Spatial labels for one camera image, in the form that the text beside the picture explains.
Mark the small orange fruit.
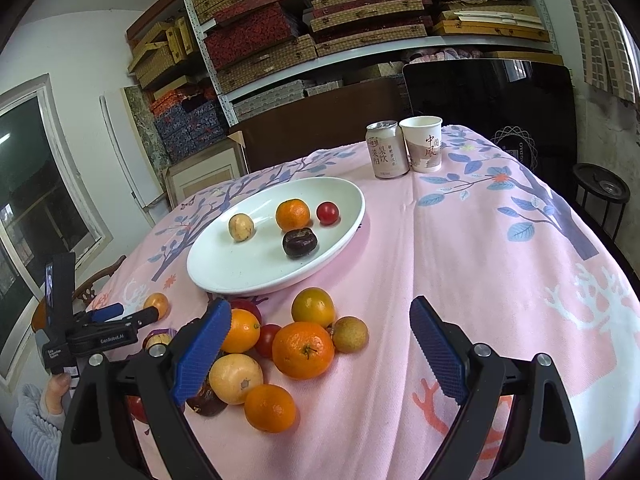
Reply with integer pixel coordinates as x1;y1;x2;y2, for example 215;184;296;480
143;292;170;320

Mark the pale yellow pear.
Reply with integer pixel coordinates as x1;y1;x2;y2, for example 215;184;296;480
208;353;264;405

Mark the red cherry tomato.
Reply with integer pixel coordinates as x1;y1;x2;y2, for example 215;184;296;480
255;324;281;360
316;202;340;226

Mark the orange tangerine front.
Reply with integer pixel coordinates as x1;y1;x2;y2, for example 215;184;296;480
244;384;297;434

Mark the brown kiwi fruit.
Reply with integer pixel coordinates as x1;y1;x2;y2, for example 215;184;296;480
332;316;369;353

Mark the large orange tangerine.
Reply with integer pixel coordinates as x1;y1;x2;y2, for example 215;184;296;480
272;322;335;380

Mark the yellow orange persimmon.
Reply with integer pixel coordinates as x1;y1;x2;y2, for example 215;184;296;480
291;287;335;328

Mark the person's left hand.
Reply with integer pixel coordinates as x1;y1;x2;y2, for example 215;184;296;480
42;373;72;416

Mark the wooden chair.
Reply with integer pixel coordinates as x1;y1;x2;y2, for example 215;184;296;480
30;255;126;333

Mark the red plum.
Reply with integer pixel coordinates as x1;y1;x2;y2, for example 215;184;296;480
230;298;262;323

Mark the white oval plate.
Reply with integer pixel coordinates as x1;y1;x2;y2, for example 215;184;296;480
186;177;366;296

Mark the window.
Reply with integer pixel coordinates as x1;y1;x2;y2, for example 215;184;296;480
1;74;113;392

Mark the pink patterned tablecloth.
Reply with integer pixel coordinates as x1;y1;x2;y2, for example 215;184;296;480
93;126;639;479

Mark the small tan longan fruit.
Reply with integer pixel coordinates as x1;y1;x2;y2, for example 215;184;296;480
228;214;255;243

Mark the cardboard box framed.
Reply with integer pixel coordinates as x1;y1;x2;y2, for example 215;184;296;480
164;131;247;208

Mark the orange tangerine in plate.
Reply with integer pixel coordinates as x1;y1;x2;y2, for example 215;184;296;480
276;198;311;232

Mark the red cherry tomato in plate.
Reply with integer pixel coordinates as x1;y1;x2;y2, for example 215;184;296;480
316;202;340;226

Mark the black round stool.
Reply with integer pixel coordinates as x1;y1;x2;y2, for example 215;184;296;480
573;162;630;242

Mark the white paper cup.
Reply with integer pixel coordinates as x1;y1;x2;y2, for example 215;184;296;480
399;116;442;174

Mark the black folded table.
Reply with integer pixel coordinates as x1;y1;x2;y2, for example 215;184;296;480
402;58;577;200

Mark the dark brown wooden board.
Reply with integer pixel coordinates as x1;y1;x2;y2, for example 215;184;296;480
230;76;411;171

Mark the white metal shelf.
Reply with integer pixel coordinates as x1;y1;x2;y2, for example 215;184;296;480
183;0;554;125

